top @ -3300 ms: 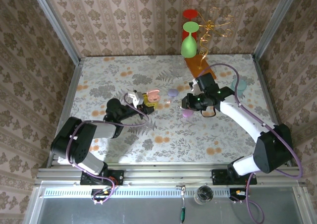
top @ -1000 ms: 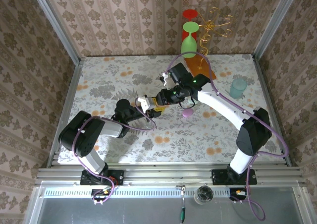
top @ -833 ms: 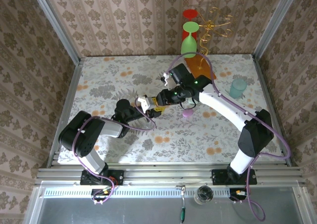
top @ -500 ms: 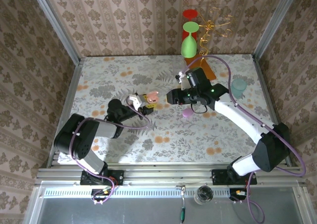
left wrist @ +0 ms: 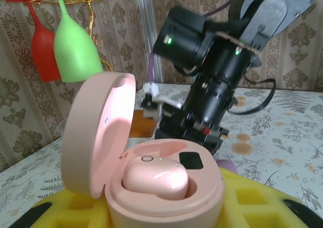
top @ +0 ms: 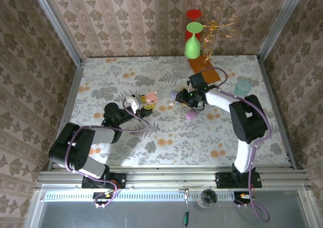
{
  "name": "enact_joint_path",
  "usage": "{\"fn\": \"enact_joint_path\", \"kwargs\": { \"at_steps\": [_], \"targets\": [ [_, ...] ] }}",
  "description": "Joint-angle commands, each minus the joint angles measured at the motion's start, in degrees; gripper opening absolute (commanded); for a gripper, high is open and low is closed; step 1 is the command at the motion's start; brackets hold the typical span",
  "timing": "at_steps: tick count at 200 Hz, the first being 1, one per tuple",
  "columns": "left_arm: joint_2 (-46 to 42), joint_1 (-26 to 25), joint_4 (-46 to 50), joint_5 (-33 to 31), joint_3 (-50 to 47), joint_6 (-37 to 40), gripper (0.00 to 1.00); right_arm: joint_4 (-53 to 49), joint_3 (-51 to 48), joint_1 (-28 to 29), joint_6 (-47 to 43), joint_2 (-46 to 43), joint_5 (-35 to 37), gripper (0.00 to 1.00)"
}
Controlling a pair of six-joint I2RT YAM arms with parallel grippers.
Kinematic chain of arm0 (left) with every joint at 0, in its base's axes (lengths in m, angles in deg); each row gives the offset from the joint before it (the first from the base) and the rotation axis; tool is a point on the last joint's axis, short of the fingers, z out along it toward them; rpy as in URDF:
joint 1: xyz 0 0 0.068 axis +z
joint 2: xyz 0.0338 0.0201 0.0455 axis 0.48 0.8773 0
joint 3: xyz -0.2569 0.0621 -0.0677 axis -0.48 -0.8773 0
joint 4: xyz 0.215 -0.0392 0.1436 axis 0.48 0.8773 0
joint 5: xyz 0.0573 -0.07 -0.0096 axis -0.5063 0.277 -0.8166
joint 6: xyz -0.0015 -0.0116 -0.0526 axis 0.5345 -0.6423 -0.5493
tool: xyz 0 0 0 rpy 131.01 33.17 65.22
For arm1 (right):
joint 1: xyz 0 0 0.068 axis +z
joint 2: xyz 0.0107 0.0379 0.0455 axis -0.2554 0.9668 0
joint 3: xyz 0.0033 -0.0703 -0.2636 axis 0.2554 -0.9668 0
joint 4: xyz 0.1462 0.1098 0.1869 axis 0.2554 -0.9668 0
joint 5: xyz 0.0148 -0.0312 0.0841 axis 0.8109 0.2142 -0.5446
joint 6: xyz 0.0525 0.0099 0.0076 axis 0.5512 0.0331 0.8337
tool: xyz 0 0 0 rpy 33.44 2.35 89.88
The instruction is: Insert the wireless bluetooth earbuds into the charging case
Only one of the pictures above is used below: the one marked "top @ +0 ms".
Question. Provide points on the pink earbud charging case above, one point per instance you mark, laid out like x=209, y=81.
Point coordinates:
x=151, y=98

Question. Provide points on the purple earbud charging case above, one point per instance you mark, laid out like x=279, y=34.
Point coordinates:
x=191, y=115

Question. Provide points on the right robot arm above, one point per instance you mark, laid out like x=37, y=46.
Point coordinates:
x=247, y=119

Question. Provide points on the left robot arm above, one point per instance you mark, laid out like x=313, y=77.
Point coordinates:
x=75, y=147

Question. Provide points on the orange wooden rack base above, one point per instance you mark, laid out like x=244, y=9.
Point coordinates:
x=212, y=75

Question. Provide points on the green wine glass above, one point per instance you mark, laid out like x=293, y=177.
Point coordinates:
x=192, y=47

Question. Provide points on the teal frosted cup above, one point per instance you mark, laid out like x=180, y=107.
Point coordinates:
x=242, y=89

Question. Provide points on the red wine glass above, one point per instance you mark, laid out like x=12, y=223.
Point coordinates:
x=193, y=13

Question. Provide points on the black connector block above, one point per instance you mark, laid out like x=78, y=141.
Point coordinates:
x=101, y=196
x=242, y=196

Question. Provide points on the grey metal tray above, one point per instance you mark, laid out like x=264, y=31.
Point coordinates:
x=126, y=215

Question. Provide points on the clear glass tumbler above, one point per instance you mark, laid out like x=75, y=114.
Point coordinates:
x=209, y=198

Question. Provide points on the aluminium table side rail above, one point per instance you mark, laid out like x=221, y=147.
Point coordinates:
x=73, y=97
x=272, y=97

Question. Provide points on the aluminium front rail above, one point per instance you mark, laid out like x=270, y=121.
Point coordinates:
x=171, y=177

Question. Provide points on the aluminium frame post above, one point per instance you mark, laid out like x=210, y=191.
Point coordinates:
x=58, y=28
x=282, y=21

